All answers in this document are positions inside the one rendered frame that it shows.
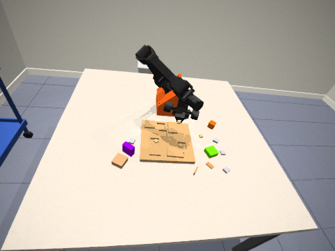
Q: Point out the purple block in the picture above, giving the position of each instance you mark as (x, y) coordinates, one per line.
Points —
(128, 149)

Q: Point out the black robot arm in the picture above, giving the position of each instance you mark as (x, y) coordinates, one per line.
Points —
(165, 78)

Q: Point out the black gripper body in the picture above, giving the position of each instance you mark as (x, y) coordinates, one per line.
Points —
(168, 106)

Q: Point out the lime green cube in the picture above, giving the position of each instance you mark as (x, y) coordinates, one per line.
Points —
(211, 152)

